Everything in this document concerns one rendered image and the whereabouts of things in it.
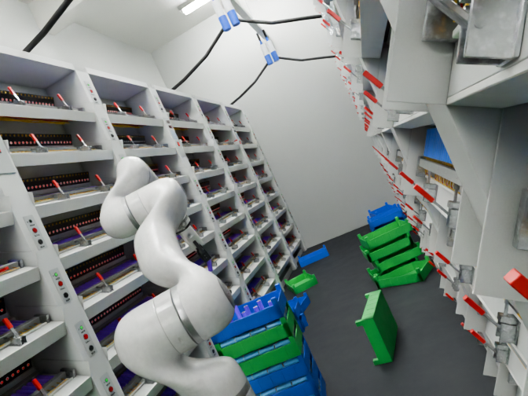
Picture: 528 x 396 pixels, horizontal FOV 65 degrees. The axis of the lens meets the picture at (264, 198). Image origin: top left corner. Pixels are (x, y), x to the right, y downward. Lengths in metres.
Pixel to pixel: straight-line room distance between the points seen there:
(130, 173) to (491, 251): 0.95
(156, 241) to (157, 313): 0.20
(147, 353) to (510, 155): 0.64
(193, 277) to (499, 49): 0.67
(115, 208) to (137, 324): 0.39
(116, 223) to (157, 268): 0.24
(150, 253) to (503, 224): 0.70
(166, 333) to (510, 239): 0.58
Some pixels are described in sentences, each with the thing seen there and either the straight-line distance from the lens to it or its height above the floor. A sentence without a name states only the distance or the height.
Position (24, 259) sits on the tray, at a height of 0.99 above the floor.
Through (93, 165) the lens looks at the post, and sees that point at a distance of 2.22.
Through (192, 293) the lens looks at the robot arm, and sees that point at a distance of 0.79.
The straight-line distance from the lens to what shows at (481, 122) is 0.40.
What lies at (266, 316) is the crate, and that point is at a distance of 1.63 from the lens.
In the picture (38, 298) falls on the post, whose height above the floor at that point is 0.86.
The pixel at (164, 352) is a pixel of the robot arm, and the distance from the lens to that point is 0.81.
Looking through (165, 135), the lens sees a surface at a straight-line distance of 2.80.
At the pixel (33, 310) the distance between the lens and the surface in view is 1.62.
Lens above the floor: 0.88
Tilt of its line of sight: 2 degrees down
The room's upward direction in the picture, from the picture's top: 25 degrees counter-clockwise
